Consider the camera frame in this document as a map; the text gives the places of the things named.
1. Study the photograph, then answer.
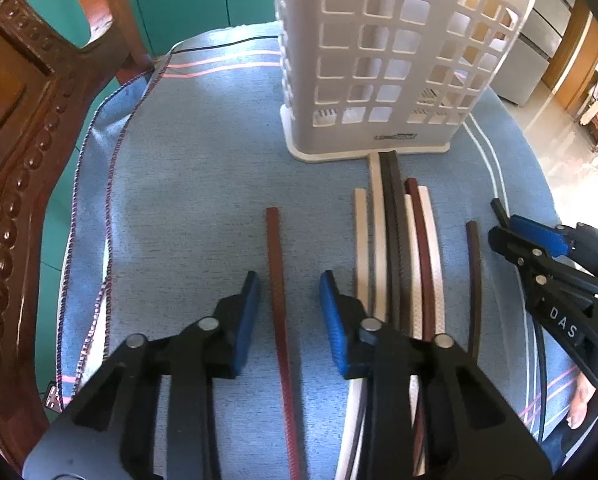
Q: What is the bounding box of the dark brown separate chopstick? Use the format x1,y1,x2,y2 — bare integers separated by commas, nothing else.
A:
466,220,482,360

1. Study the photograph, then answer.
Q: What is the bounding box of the reddish brown chopstick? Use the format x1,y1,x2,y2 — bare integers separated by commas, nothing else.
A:
265,207,302,480

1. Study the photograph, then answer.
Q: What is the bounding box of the long cream chopstick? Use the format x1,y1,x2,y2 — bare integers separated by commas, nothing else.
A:
368,153,388,321

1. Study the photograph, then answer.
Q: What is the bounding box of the short cream chopstick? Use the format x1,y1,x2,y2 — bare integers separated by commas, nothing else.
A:
353,188,369,308

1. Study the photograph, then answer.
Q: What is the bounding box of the person's right hand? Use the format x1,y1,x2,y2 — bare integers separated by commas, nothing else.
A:
567,373,596,430

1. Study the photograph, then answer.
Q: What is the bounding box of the blue striped cloth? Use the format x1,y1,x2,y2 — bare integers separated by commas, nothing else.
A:
57,23,559,479

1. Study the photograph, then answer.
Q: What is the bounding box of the silver refrigerator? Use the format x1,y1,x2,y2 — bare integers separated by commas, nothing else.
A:
491,0,576,106

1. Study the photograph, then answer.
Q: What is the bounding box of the white plastic utensil basket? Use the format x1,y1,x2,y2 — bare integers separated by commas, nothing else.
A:
275,0,535,162

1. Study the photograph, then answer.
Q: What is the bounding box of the carved wooden chair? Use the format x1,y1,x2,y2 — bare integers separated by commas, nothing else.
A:
0,0,152,473

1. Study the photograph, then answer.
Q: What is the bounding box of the black cable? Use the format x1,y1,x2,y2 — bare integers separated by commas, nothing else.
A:
171,32,283,57

